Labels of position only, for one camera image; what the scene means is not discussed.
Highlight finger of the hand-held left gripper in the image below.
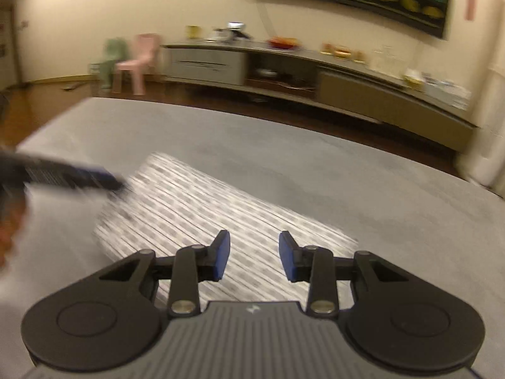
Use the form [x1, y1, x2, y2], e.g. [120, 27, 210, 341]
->
[75, 164, 119, 178]
[75, 174, 129, 196]

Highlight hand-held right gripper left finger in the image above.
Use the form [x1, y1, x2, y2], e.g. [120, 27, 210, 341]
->
[98, 229, 231, 318]

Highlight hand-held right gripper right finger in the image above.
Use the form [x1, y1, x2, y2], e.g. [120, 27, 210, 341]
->
[278, 230, 413, 318]

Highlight white square-patterned pants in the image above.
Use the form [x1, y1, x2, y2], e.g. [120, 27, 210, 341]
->
[92, 151, 359, 304]

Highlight person's left hand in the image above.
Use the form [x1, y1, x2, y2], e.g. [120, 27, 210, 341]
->
[0, 201, 26, 265]

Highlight green plastic chair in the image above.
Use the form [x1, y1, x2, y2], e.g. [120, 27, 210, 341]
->
[90, 37, 129, 89]

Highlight pink plastic chair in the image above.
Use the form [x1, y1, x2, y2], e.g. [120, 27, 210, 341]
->
[114, 33, 162, 95]

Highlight long grey television cabinet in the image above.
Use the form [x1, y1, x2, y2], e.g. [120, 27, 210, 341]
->
[162, 41, 480, 153]

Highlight idle black gripper device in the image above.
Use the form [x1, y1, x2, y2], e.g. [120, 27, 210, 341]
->
[227, 21, 251, 40]

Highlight red fruit plate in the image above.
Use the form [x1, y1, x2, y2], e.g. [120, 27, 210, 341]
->
[267, 36, 298, 50]

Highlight golden tissue box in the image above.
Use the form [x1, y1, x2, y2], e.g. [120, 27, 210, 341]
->
[403, 69, 425, 87]

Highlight set of clear glasses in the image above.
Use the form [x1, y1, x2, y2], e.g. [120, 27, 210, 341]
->
[369, 45, 399, 74]

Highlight white desktop organiser box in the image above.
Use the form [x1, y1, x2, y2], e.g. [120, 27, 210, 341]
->
[422, 72, 472, 111]

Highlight white lace curtain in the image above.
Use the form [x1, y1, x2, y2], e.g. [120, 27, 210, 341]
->
[454, 35, 505, 202]

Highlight black television cable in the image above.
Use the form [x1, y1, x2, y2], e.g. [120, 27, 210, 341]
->
[258, 2, 277, 40]

